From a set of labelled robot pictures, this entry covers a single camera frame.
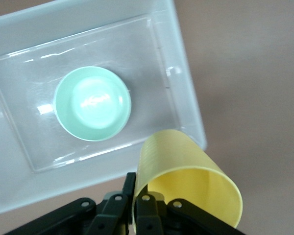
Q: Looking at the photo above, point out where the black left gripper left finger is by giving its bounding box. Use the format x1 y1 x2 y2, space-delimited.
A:
4 172 136 235

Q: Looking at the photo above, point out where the clear plastic storage box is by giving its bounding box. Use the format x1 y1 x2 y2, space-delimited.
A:
0 0 208 214

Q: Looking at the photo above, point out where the yellow plastic cup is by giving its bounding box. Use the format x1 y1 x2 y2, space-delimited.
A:
134 129 244 235

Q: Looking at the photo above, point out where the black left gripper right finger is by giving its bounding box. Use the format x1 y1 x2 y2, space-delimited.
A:
134 192 245 235

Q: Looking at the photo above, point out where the mint green bowl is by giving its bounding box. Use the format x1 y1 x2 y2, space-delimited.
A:
53 66 132 142

